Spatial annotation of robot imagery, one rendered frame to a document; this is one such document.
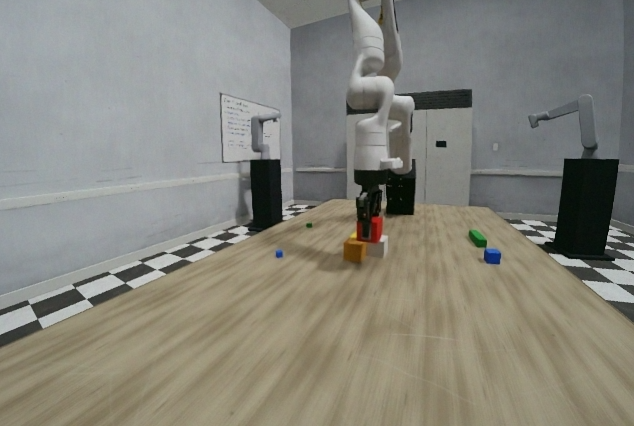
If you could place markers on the red square block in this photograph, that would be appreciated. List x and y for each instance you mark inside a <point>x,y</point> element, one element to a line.
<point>376,231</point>

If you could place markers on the green rectangular block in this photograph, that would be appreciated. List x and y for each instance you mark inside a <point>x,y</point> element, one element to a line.
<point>479,240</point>

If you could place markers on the blue cube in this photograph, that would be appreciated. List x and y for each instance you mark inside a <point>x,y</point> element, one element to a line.
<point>492,256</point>

